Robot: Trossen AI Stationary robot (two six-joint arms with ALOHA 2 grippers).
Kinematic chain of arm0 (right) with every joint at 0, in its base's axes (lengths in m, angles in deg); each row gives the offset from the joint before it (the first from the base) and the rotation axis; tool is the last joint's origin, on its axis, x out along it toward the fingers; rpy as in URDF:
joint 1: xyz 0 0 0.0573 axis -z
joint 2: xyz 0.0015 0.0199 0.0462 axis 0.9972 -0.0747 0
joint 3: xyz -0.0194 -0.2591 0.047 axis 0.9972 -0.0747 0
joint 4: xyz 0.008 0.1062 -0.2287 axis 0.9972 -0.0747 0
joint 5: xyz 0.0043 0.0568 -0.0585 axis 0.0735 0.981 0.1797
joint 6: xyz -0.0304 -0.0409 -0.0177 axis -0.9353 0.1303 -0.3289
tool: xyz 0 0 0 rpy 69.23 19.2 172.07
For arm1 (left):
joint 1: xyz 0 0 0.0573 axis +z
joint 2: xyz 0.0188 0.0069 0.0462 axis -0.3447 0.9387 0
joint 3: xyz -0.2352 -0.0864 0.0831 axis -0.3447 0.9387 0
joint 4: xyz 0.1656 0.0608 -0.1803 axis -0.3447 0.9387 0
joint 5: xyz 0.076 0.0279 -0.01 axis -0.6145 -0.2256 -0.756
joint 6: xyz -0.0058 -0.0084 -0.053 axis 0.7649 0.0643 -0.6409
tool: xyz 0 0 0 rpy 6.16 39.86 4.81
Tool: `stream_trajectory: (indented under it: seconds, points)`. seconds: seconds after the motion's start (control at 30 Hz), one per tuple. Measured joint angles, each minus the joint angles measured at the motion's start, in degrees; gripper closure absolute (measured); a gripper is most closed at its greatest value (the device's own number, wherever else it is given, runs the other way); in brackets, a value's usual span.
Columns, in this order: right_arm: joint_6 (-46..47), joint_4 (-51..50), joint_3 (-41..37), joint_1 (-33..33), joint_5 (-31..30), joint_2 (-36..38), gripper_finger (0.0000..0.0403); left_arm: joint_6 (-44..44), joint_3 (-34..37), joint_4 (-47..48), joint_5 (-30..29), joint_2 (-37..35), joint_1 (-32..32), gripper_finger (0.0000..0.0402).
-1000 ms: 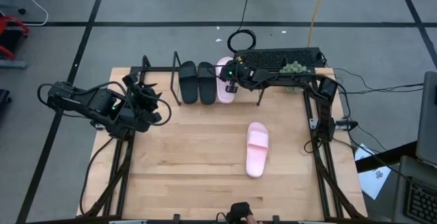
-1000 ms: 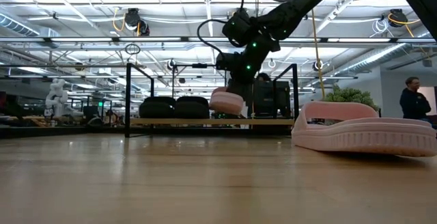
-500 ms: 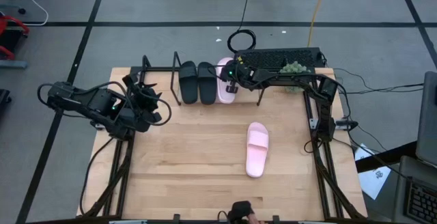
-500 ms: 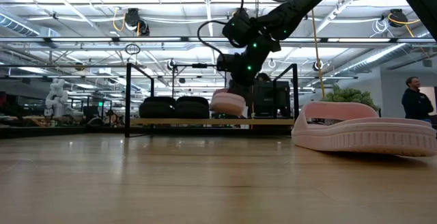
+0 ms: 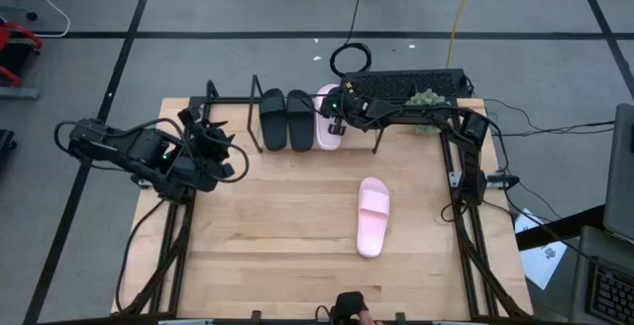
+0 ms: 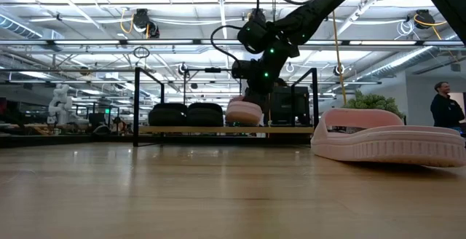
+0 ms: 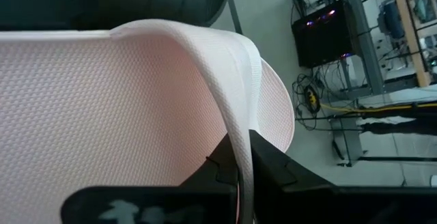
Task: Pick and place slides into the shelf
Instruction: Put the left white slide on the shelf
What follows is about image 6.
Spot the yellow hanging cable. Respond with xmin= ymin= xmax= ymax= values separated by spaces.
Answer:
xmin=330 ymin=9 xmax=348 ymax=107

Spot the standing person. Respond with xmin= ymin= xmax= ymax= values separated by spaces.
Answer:
xmin=430 ymin=81 xmax=466 ymax=133

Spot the white robot figure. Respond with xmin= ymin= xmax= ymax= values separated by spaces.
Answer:
xmin=47 ymin=83 xmax=90 ymax=125

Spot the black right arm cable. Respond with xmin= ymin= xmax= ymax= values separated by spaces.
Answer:
xmin=210 ymin=0 xmax=311 ymax=66

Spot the green artificial plant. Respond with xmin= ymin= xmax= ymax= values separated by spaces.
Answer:
xmin=343 ymin=90 xmax=405 ymax=120

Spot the wooden shelf with black frame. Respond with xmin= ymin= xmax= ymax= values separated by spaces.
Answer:
xmin=133 ymin=66 xmax=320 ymax=148

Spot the pink rubber slide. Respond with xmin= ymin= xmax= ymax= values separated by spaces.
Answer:
xmin=224 ymin=100 xmax=264 ymax=127
xmin=310 ymin=108 xmax=466 ymax=168

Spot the black hanging cable loop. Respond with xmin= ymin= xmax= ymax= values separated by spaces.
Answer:
xmin=133 ymin=46 xmax=151 ymax=60

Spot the black rubber slide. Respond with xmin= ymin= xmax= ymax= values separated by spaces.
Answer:
xmin=186 ymin=102 xmax=224 ymax=128
xmin=148 ymin=102 xmax=189 ymax=128

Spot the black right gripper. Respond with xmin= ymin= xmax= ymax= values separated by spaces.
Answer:
xmin=232 ymin=58 xmax=281 ymax=103

